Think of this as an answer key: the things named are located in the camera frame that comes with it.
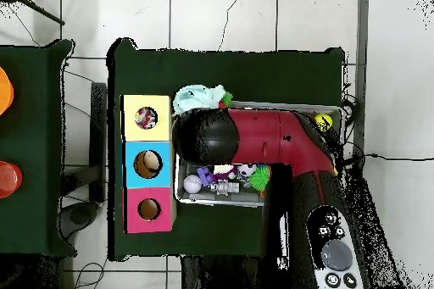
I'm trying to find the light blue knitted cloth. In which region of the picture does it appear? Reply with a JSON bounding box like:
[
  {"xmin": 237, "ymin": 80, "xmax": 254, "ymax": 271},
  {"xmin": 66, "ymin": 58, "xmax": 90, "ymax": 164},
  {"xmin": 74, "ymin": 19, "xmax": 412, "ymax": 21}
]
[{"xmin": 172, "ymin": 84, "xmax": 227, "ymax": 116}]

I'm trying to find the colourful spotted cloth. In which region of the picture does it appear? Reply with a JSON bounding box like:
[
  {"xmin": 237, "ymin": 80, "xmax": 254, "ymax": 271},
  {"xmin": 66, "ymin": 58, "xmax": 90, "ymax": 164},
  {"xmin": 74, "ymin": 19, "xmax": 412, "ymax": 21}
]
[{"xmin": 134, "ymin": 106, "xmax": 159, "ymax": 130}]

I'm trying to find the shallow mesh bin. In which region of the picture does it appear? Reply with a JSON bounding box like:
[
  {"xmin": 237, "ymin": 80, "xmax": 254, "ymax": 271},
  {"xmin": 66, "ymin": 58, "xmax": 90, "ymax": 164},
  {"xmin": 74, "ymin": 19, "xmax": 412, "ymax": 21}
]
[{"xmin": 174, "ymin": 99, "xmax": 344, "ymax": 208}]

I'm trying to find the wooden box with three holes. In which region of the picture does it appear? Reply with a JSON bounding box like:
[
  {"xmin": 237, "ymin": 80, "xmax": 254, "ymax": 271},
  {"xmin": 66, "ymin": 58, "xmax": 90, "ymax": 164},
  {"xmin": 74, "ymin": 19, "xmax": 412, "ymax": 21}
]
[{"xmin": 120, "ymin": 94, "xmax": 178, "ymax": 235}]

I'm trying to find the black and white soccer ball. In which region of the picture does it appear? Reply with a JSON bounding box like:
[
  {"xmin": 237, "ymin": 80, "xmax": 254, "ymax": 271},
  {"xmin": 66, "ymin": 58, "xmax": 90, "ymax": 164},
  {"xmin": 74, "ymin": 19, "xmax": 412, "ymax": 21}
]
[{"xmin": 236, "ymin": 164, "xmax": 258, "ymax": 178}]

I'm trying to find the multicolour spiky caterpillar toy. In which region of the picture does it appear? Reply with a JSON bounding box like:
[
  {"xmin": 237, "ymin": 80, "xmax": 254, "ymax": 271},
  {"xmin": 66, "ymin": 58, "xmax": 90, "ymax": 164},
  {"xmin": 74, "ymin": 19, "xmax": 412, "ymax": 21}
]
[{"xmin": 218, "ymin": 92, "xmax": 234, "ymax": 109}]

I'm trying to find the white toy baseball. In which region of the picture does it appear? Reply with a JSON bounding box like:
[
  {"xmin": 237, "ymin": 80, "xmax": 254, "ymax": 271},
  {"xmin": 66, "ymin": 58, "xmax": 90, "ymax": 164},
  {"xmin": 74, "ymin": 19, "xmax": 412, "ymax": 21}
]
[{"xmin": 182, "ymin": 174, "xmax": 203, "ymax": 194}]

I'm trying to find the green spiky ball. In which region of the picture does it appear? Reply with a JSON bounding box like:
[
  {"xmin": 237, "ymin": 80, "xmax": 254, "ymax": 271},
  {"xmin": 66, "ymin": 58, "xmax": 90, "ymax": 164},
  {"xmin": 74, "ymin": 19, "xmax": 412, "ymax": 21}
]
[{"xmin": 249, "ymin": 164, "xmax": 272, "ymax": 190}]

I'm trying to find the dark green tablecloth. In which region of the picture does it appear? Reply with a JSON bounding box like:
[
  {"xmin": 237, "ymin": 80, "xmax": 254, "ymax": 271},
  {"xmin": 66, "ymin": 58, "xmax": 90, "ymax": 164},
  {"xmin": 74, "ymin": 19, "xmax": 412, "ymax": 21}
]
[
  {"xmin": 0, "ymin": 38, "xmax": 77, "ymax": 258},
  {"xmin": 106, "ymin": 37, "xmax": 347, "ymax": 264}
]

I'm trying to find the yellow ball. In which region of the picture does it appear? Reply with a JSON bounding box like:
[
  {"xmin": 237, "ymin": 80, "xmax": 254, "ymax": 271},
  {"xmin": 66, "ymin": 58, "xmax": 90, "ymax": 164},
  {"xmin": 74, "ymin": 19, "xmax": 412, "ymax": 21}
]
[{"xmin": 314, "ymin": 113, "xmax": 334, "ymax": 132}]

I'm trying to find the red plastic cup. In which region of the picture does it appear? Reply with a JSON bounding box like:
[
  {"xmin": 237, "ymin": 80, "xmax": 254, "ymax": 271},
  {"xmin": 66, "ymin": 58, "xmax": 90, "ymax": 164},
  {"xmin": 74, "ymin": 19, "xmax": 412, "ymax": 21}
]
[{"xmin": 0, "ymin": 160, "xmax": 24, "ymax": 199}]

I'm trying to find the black metal rod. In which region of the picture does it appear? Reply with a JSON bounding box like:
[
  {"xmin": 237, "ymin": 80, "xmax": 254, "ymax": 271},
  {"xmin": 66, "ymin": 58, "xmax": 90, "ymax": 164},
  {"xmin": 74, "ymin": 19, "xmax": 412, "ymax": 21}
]
[{"xmin": 0, "ymin": 0, "xmax": 66, "ymax": 26}]

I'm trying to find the orange plastic cup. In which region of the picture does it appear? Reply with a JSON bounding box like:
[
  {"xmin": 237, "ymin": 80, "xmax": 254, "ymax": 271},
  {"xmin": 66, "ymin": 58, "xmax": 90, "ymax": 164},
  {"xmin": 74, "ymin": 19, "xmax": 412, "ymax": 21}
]
[{"xmin": 0, "ymin": 65, "xmax": 15, "ymax": 117}]

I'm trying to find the black power cable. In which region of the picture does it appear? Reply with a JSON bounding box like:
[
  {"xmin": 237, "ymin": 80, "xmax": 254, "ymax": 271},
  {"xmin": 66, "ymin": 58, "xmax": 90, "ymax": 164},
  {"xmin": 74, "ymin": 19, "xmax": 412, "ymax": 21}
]
[{"xmin": 343, "ymin": 153, "xmax": 434, "ymax": 172}]

